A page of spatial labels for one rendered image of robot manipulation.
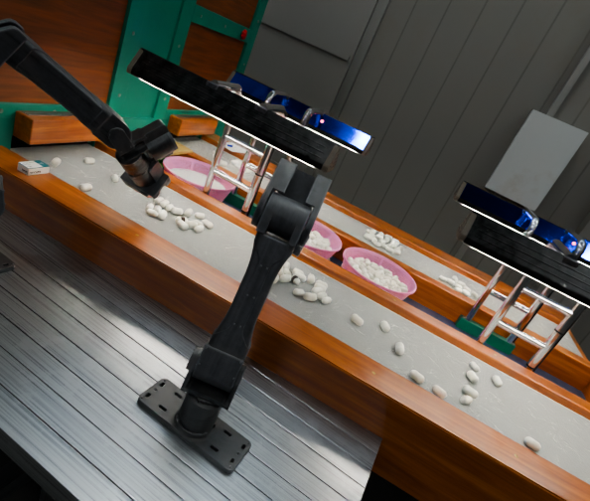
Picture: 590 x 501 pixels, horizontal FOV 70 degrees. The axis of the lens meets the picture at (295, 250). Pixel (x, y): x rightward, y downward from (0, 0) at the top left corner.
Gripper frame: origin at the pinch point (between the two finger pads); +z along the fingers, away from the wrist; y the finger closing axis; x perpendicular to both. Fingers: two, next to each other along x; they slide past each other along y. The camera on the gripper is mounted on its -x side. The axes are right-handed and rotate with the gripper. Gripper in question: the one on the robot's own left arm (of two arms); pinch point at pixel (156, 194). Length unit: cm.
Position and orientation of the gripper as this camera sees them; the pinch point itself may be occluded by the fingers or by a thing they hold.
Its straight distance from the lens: 117.0
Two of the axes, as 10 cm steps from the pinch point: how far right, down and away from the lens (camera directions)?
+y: -8.6, -4.8, 1.7
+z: 0.0, 3.3, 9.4
